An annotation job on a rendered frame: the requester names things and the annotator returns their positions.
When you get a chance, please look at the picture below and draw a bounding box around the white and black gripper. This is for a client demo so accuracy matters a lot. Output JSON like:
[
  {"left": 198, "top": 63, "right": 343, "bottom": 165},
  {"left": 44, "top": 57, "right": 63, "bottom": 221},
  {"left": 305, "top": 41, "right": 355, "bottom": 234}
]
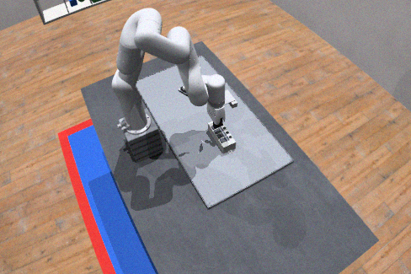
[{"left": 207, "top": 102, "right": 225, "bottom": 128}]

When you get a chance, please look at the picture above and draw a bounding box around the white operator panel with four keys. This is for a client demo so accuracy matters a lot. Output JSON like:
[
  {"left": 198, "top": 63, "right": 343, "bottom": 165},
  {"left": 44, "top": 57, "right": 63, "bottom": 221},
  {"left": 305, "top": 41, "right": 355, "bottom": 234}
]
[{"left": 208, "top": 121, "right": 236, "bottom": 153}]

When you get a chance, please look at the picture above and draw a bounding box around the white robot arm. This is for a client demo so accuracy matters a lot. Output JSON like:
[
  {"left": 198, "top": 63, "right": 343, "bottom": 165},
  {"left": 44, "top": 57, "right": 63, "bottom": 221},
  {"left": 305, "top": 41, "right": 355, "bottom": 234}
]
[{"left": 112, "top": 8, "right": 238, "bottom": 135}]

